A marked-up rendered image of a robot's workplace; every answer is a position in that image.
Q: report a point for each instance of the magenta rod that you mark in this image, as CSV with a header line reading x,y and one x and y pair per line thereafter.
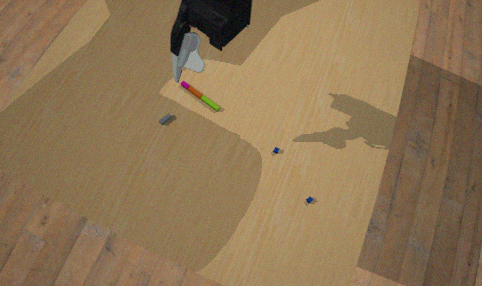
x,y
185,85

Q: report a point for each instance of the orange rod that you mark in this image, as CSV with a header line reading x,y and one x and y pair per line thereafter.
x,y
194,92

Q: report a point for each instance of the grey rod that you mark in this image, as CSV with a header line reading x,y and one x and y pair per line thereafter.
x,y
165,119

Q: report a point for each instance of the lime green rod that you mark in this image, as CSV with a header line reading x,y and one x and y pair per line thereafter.
x,y
210,103

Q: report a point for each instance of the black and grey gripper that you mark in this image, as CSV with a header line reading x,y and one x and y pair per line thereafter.
x,y
227,17

